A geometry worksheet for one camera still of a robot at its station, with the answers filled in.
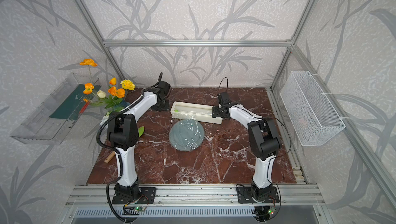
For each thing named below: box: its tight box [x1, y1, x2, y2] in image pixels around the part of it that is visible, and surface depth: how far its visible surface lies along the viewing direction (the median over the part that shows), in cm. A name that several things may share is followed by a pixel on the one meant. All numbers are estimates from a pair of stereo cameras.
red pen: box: [79, 101, 91, 114], surface depth 70 cm
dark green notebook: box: [48, 84, 102, 121], surface depth 69 cm
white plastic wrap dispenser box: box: [170, 101, 224, 125], surface depth 100 cm
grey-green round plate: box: [168, 118, 205, 152], surface depth 93 cm
